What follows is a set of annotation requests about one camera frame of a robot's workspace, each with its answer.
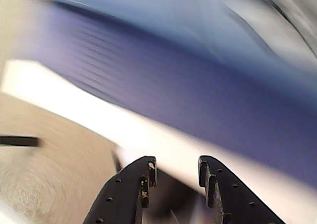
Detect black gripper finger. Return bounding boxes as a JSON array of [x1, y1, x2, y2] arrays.
[[83, 156, 158, 224], [198, 155, 286, 224]]

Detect blue toy kitchen unit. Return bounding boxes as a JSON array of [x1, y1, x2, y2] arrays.
[[29, 0, 317, 185]]

